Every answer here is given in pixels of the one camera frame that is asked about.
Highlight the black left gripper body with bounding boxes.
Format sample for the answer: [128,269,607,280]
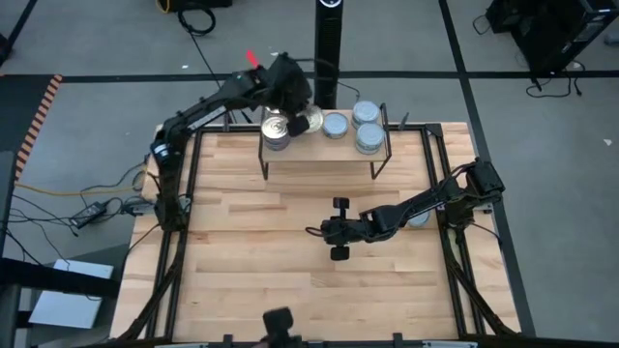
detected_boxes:
[263,72,314,138]

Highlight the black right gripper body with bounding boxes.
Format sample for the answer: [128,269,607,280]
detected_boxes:
[321,196,371,262]

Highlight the wooden shelf black metal legs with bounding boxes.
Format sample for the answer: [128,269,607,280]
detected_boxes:
[257,101,393,182]

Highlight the black tower fan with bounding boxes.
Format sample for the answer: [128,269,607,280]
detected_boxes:
[312,0,345,111]

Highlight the black floor box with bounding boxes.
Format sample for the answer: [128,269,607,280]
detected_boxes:
[166,0,233,11]

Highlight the black power adapter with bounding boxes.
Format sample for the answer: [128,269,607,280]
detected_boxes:
[70,201,108,228]

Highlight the white floor board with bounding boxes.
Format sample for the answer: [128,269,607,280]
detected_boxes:
[27,258,116,331]

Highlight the black equipment cart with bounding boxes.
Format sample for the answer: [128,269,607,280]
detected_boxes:
[486,0,619,78]

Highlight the black metal stand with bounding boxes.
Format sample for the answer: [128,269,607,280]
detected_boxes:
[0,258,122,348]

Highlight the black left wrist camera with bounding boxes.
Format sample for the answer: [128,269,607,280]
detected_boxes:
[273,51,305,78]

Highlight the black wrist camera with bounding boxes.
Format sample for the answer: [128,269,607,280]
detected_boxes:
[362,206,396,234]
[273,51,305,78]

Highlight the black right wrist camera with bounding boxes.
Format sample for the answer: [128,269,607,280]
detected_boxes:
[362,206,396,234]

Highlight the black left camera cable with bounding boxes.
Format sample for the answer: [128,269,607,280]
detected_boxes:
[292,56,339,78]

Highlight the black aluminium table frame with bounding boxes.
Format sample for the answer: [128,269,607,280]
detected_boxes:
[110,108,523,348]

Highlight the black floor cable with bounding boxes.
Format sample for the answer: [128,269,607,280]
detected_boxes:
[176,3,239,123]

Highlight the yellow floor cable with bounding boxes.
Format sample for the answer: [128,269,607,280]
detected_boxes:
[14,166,149,198]

